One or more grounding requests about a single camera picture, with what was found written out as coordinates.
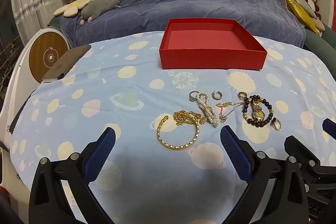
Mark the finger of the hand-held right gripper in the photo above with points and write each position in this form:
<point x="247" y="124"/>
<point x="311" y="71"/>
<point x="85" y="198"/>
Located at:
<point x="329" y="126"/>
<point x="291" y="144"/>

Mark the cream plush cushion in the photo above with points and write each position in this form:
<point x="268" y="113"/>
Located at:
<point x="318" y="26"/>

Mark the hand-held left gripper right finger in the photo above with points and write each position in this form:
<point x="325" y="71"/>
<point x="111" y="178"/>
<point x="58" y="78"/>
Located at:
<point x="235" y="153"/>

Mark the blue planet print cloth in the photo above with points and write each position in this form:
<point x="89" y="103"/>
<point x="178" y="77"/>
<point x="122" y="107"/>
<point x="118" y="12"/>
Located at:
<point x="118" y="108"/>

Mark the gold bangle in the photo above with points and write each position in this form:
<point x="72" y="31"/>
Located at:
<point x="173" y="146"/>

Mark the grey plush animal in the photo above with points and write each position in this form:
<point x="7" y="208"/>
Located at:
<point x="99" y="6"/>

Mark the gold wristwatch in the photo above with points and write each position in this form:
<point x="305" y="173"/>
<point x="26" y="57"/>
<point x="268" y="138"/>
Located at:
<point x="258" y="115"/>

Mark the green sofa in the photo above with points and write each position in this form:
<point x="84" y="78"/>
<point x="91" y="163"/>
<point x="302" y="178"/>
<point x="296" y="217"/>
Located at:
<point x="320" y="40"/>

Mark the red cardboard box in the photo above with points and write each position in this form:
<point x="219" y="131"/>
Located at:
<point x="210" y="58"/>

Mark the grey-brown flat box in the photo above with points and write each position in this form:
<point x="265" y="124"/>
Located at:
<point x="65" y="64"/>

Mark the silver hoop earring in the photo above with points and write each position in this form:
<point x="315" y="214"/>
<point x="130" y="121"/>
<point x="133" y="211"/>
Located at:
<point x="219" y="95"/>

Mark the small gold earring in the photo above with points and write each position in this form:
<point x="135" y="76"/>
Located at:
<point x="241" y="93"/>

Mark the cream flower cushion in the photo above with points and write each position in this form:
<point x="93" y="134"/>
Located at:
<point x="71" y="7"/>

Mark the white appliance with wooden disc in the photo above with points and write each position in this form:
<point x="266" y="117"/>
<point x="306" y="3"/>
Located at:
<point x="44" y="56"/>

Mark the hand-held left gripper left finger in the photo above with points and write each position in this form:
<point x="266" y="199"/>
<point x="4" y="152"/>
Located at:
<point x="101" y="155"/>

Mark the gold cushion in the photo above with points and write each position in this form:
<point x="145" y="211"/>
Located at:
<point x="296" y="8"/>

